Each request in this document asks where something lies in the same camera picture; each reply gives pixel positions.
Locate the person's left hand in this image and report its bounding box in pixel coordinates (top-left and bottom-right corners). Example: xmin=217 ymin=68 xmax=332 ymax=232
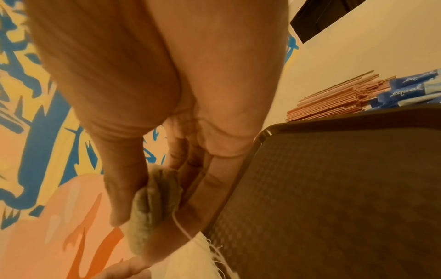
xmin=93 ymin=256 xmax=154 ymax=279

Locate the person's right hand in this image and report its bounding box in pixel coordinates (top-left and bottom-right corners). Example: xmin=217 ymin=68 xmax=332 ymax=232
xmin=24 ymin=0 xmax=290 ymax=261

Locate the bunch of tea bags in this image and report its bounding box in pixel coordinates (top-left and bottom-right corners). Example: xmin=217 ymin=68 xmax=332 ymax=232
xmin=126 ymin=163 xmax=184 ymax=256

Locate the dark brown tray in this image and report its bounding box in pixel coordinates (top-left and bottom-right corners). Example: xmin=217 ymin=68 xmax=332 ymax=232
xmin=203 ymin=103 xmax=441 ymax=279

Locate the pile of blue sachets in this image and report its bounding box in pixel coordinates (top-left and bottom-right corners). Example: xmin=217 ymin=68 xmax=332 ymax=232
xmin=365 ymin=68 xmax=441 ymax=111

